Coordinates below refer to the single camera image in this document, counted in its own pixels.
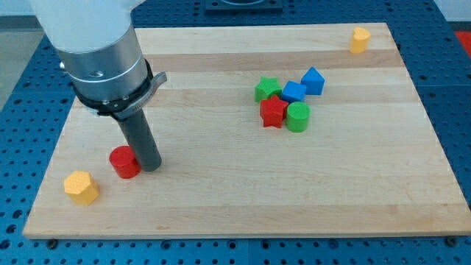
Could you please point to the green cylinder block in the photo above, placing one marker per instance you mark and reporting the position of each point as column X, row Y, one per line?
column 297, row 117

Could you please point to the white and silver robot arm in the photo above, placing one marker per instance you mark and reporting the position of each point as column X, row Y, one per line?
column 99, row 49

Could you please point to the red star block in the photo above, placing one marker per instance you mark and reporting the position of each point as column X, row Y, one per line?
column 273, row 111

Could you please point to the green star block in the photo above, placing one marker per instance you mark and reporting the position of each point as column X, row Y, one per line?
column 266, row 88

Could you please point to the light wooden board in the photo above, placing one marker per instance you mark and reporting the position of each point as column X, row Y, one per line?
column 369, row 163

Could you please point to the blue cube block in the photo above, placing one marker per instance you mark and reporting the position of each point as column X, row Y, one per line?
column 293, row 92

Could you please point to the blue triangle block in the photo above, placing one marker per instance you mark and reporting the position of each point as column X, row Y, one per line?
column 313, row 81

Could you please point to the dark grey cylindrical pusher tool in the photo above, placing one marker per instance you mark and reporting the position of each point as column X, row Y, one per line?
column 139, row 137

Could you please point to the red cylinder block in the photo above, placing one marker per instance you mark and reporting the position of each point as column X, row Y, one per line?
column 124, row 162

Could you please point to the yellow heart block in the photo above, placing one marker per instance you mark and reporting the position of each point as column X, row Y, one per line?
column 359, row 40

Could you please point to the yellow hexagon block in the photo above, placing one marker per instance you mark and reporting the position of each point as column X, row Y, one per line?
column 81, row 188

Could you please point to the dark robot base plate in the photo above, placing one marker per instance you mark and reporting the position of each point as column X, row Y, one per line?
column 217, row 6

